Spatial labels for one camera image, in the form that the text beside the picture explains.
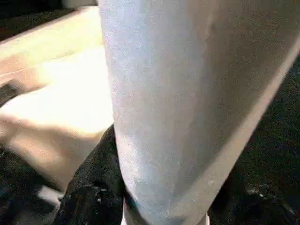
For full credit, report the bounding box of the white plastic table leg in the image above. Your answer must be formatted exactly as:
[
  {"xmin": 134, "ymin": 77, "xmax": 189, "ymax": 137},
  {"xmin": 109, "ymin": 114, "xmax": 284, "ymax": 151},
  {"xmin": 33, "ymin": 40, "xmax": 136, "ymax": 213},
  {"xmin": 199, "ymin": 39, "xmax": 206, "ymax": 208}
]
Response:
[{"xmin": 97, "ymin": 0, "xmax": 300, "ymax": 225}]

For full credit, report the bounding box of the white plastic table top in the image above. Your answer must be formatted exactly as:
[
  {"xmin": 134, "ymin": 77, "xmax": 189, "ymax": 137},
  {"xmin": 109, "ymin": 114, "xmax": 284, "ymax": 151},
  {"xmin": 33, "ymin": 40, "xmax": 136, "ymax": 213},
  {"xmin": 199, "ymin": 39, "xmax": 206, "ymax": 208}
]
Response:
[{"xmin": 0, "ymin": 5, "xmax": 118, "ymax": 195}]

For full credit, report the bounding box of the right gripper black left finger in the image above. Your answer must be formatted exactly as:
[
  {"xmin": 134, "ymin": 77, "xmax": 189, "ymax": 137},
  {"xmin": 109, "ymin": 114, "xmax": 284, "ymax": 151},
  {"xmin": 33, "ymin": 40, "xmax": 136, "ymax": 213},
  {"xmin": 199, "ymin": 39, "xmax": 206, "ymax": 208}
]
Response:
[{"xmin": 58, "ymin": 123, "xmax": 128, "ymax": 225}]

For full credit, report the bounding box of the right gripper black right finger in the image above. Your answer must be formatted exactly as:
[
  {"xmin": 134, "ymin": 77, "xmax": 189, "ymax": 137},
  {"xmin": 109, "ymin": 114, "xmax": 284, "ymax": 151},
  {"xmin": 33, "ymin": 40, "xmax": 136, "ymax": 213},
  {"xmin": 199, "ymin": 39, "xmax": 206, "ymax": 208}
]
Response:
[{"xmin": 208, "ymin": 185, "xmax": 300, "ymax": 225}]

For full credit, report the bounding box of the black work mat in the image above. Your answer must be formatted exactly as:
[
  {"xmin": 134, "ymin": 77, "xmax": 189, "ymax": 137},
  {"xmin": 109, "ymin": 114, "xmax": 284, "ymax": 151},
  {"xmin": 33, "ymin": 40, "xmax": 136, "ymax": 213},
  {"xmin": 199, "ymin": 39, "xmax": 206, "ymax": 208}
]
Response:
[{"xmin": 0, "ymin": 0, "xmax": 300, "ymax": 225}]

